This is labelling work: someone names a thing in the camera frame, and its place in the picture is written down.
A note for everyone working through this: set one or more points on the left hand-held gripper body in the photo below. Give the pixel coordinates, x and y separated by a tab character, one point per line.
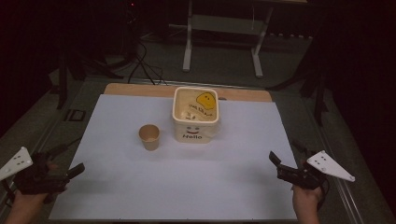
37	182

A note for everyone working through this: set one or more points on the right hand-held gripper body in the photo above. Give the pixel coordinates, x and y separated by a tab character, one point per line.
300	177

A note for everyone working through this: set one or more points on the brown paper cup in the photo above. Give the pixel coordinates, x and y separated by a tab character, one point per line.
149	137

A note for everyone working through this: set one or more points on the cream smiley-face bin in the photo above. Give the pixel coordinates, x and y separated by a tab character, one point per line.
194	132

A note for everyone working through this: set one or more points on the person's left hand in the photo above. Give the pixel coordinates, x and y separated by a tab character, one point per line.
29	199

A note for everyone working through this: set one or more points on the person's right hand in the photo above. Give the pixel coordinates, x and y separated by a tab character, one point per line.
306	200

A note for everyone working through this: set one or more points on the black floor socket box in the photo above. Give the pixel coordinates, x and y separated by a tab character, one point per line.
75	115

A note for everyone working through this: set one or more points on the black tripod stand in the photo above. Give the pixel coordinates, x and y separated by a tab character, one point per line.
62	84
319	99

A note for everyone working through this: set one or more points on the white table mat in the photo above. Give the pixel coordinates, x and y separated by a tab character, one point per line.
186	180

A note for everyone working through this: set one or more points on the wooden table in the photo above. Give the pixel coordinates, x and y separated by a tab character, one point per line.
140	89

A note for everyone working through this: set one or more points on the white metal frame stand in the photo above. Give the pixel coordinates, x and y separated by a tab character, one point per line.
187	46

